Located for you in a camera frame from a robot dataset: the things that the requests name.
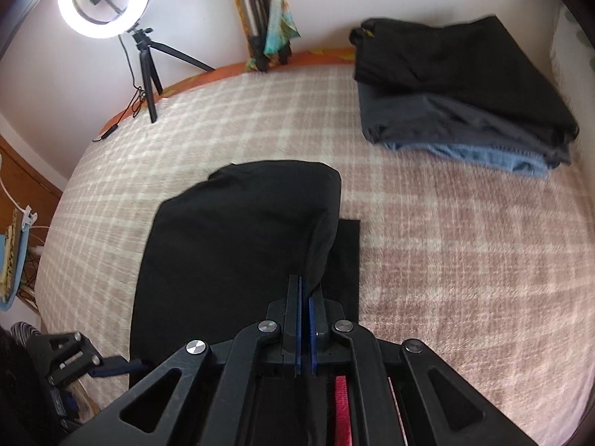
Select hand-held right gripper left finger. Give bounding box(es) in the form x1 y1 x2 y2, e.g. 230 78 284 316
60 275 304 446

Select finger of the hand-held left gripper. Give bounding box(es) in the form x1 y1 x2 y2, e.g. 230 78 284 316
27 331 155 387

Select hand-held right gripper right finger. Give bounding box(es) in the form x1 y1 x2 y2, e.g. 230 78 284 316
303 288 540 446

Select black pants with pink trim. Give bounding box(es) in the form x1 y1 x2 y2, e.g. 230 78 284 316
129 160 362 446

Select folded grey pants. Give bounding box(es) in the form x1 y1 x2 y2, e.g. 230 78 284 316
360 81 573 169

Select dark striped cloth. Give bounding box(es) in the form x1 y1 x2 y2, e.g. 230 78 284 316
9 321 44 350

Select light blue board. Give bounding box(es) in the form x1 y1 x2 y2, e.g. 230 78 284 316
0 231 32 313

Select pink checked blanket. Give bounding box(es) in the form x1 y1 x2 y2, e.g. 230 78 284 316
35 62 592 446

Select folded blue jeans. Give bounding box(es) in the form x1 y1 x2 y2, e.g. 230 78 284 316
395 142 550 178

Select orange bed sheet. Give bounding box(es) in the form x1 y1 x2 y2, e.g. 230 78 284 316
95 46 360 143

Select small black tripod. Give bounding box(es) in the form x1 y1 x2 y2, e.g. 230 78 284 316
125 27 217 124

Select stack of folded clothes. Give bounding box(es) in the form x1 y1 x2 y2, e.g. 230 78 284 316
350 15 580 148

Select folded silver tripod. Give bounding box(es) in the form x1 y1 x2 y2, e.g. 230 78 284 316
227 0 292 73

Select green striped white cushion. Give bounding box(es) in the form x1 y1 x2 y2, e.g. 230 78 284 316
549 2 595 122

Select white cable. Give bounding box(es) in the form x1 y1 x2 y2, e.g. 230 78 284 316
0 153 48 252

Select black ring light cable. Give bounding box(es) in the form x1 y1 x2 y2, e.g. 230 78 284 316
92 35 150 143

